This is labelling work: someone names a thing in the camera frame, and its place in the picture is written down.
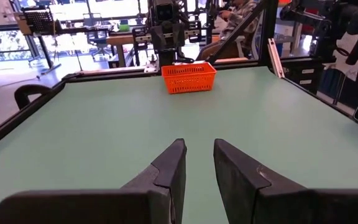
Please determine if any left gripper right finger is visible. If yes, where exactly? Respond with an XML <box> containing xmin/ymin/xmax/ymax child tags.
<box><xmin>213</xmin><ymin>138</ymin><xmax>358</xmax><ymax>224</ymax></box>

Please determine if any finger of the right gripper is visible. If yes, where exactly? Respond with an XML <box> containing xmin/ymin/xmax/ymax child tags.
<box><xmin>171</xmin><ymin>23</ymin><xmax>186</xmax><ymax>49</ymax></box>
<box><xmin>150</xmin><ymin>24</ymin><xmax>168</xmax><ymax>51</ymax></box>

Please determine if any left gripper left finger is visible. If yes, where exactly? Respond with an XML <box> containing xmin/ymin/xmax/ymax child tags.
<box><xmin>0</xmin><ymin>138</ymin><xmax>188</xmax><ymax>224</ymax></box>

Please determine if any orange mesh basket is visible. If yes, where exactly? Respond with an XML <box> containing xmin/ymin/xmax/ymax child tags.
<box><xmin>161</xmin><ymin>62</ymin><xmax>218</xmax><ymax>95</ymax></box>

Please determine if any wooden background table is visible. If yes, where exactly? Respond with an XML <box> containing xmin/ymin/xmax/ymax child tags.
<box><xmin>106</xmin><ymin>33</ymin><xmax>155</xmax><ymax>68</ymax></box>

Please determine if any person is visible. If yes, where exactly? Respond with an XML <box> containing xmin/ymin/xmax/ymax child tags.
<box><xmin>196</xmin><ymin>0</ymin><xmax>262</xmax><ymax>62</ymax></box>

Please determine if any silver aluminium bar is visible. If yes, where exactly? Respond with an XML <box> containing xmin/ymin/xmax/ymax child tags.
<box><xmin>267</xmin><ymin>37</ymin><xmax>286</xmax><ymax>79</ymax></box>

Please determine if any black drawer cabinet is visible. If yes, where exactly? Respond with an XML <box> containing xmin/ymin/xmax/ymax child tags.
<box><xmin>282</xmin><ymin>58</ymin><xmax>324</xmax><ymax>94</ymax></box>

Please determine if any black perforated panel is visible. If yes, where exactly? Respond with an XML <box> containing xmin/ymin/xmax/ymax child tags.
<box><xmin>22</xmin><ymin>6</ymin><xmax>57</xmax><ymax>35</ymax></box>

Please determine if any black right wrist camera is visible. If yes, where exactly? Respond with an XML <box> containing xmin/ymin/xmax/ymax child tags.
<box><xmin>154</xmin><ymin>2</ymin><xmax>176</xmax><ymax>23</ymax></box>

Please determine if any black cable loop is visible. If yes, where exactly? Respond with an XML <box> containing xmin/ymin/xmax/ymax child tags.
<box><xmin>14</xmin><ymin>83</ymin><xmax>53</xmax><ymax>110</ymax></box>

